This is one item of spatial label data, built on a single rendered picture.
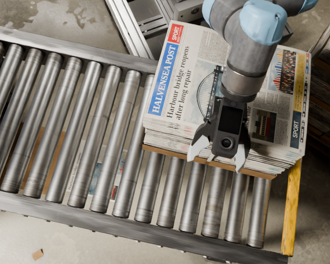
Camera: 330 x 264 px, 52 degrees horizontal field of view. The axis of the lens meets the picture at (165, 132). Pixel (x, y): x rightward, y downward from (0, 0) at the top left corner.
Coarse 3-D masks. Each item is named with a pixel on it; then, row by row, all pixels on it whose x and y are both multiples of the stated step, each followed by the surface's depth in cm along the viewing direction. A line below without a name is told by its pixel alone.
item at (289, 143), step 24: (288, 48) 86; (288, 72) 83; (264, 96) 80; (288, 96) 80; (264, 120) 77; (288, 120) 78; (264, 144) 75; (288, 144) 75; (264, 168) 90; (288, 168) 84
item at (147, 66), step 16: (0, 32) 108; (16, 32) 108; (48, 48) 107; (64, 48) 108; (80, 48) 108; (96, 48) 108; (64, 64) 114; (112, 64) 107; (128, 64) 107; (144, 64) 108; (144, 80) 113
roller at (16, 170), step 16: (48, 64) 106; (48, 80) 104; (48, 96) 104; (32, 112) 101; (32, 128) 100; (16, 144) 99; (32, 144) 100; (16, 160) 96; (16, 176) 96; (16, 192) 96
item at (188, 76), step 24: (192, 24) 86; (168, 48) 83; (192, 48) 83; (216, 48) 84; (168, 72) 80; (192, 72) 81; (216, 72) 82; (168, 96) 78; (192, 96) 78; (144, 120) 77; (168, 120) 75; (192, 120) 76; (144, 144) 93; (168, 144) 90
